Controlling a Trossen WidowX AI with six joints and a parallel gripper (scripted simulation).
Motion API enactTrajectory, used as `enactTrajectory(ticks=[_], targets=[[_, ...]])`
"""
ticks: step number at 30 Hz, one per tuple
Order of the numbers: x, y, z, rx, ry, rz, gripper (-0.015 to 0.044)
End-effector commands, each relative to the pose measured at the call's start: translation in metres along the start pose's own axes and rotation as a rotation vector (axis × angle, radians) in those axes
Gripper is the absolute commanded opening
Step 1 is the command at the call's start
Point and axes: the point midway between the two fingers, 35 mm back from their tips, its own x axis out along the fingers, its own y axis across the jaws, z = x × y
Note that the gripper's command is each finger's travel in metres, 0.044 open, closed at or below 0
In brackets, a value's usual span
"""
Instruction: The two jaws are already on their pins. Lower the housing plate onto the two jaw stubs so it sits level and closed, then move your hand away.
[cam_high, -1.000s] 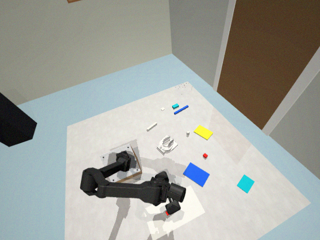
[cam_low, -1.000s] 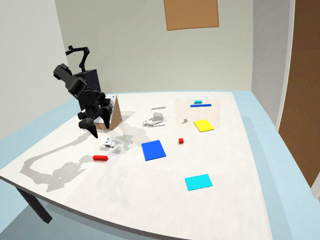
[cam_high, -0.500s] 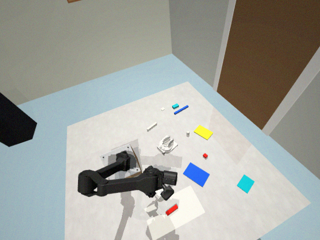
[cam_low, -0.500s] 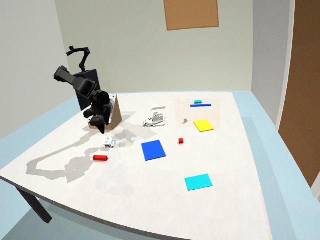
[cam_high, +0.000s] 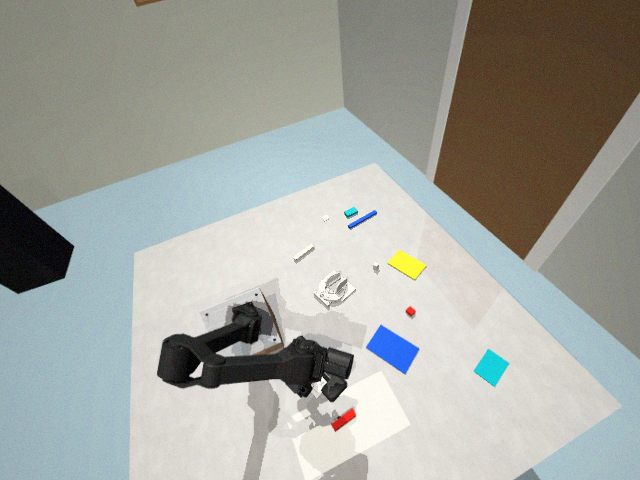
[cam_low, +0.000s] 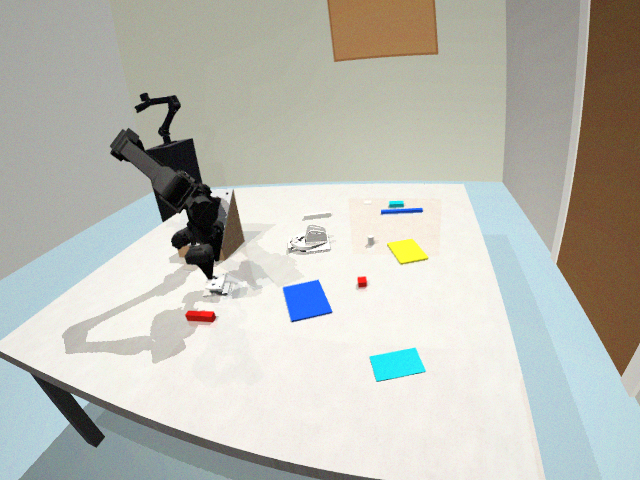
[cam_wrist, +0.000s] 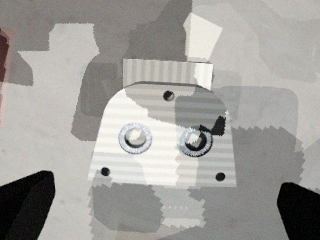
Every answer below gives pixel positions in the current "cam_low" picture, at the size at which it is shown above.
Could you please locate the cyan flat rectangular plate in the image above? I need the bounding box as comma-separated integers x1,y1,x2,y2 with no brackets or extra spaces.
369,348,426,382

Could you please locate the blue long flat bar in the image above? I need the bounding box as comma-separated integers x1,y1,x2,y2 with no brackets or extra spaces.
381,208,423,214

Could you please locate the blue flat square plate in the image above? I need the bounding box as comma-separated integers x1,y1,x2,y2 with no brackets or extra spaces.
282,280,333,322

